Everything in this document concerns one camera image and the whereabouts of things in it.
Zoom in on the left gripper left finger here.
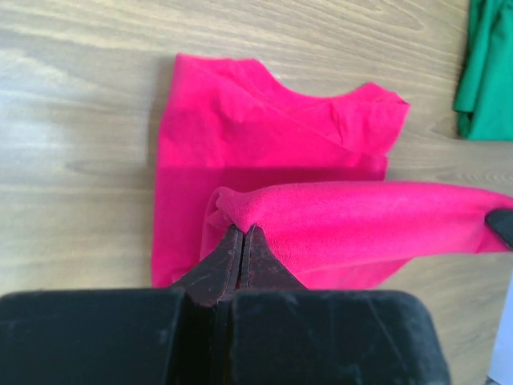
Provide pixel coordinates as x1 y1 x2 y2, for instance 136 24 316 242
169 225 244 307

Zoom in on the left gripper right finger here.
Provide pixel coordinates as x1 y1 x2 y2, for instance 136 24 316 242
236 225 305 290

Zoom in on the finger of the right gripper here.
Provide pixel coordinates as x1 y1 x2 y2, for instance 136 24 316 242
485 209 513 250

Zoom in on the red t shirt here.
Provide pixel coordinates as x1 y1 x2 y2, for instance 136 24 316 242
151 54 512 290

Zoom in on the folded green t shirt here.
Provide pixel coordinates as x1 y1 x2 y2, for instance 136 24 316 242
453 1 512 141

